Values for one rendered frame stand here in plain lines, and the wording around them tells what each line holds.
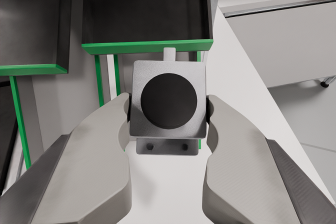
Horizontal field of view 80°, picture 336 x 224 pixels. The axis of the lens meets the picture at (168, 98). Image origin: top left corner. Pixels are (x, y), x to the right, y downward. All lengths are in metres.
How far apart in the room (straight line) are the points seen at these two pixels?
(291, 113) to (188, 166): 1.36
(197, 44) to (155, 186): 0.36
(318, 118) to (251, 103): 1.27
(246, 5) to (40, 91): 0.83
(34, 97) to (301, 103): 1.75
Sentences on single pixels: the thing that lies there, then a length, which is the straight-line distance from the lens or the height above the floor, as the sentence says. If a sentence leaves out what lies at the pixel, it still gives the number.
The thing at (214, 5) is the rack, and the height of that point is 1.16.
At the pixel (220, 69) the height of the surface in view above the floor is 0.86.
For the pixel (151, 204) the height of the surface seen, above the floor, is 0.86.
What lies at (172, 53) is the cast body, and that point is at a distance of 0.17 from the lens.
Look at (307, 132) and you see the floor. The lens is 1.75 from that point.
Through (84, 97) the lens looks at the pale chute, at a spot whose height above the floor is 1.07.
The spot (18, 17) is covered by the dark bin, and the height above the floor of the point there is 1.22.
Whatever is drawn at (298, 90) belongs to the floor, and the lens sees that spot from 1.94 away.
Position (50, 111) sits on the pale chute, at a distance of 0.40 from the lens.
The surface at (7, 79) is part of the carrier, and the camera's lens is 0.63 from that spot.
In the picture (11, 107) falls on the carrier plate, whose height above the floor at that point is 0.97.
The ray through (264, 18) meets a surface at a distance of 1.09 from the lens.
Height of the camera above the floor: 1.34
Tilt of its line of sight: 56 degrees down
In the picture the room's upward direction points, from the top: 3 degrees counter-clockwise
